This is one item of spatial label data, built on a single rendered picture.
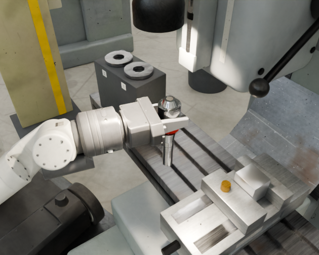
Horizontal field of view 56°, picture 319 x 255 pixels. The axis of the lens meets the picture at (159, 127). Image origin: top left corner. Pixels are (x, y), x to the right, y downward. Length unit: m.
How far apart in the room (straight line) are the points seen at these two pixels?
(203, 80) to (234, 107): 0.36
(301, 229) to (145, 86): 0.55
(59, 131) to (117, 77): 0.42
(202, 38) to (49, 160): 0.32
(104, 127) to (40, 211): 0.79
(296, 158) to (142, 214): 0.49
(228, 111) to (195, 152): 1.74
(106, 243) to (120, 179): 1.12
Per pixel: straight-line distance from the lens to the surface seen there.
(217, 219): 0.71
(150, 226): 0.87
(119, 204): 0.91
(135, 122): 0.57
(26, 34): 2.27
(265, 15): 0.46
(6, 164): 0.59
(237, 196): 0.71
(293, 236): 0.83
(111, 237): 1.00
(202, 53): 0.51
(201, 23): 0.48
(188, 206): 0.72
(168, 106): 0.59
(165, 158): 0.69
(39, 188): 1.39
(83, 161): 0.59
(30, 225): 1.27
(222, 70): 0.52
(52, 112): 2.59
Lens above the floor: 1.60
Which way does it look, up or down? 41 degrees down
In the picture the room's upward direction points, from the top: straight up
